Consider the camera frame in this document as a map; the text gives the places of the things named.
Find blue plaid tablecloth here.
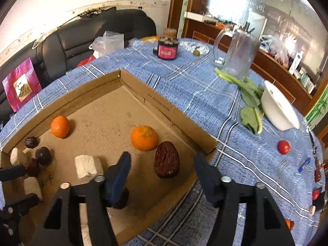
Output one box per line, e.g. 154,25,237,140
0,38,326,246

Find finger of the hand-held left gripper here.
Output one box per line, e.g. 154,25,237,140
4,193,40,216
0,164,26,181

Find white bottle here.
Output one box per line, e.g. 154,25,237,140
289,50,304,73

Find shallow cardboard box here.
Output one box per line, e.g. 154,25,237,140
0,69,219,246

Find dark jar with red label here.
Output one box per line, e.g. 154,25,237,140
157,28,180,60

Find bluish plastic bag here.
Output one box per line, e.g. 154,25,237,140
128,38,149,48

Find crumpled clear plastic bag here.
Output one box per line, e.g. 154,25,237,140
260,34,290,59

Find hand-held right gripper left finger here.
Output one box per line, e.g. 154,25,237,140
30,151,132,246

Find white bowl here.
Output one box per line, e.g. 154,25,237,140
261,80,301,131

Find red gift bag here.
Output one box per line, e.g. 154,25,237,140
2,58,43,113

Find black leather sofa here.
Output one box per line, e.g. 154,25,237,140
0,9,157,123

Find green leafy vegetable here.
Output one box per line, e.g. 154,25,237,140
215,68,264,135

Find white flat box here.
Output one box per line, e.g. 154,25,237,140
184,11,213,22

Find glass pitcher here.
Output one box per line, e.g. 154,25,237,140
213,28,260,80

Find patterned plate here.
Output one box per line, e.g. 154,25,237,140
179,40,209,55

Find blue clip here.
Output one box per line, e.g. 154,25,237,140
298,158,311,172

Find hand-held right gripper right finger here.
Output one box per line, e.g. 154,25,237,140
193,152,296,246

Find red plastic bag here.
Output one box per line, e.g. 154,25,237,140
77,55,96,67

